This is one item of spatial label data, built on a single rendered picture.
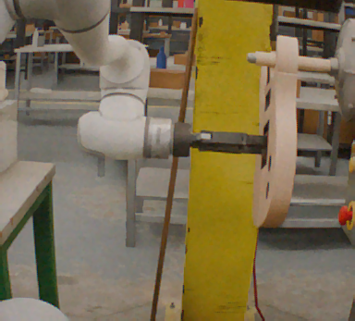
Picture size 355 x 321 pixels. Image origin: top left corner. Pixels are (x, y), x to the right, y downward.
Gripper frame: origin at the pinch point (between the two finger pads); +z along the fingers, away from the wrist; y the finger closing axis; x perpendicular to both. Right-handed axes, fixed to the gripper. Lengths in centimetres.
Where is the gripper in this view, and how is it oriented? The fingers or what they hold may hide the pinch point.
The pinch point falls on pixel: (263, 145)
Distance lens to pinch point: 143.9
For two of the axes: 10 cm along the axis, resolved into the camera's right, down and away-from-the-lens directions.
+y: 0.0, -1.6, -9.9
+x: 0.7, -9.8, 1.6
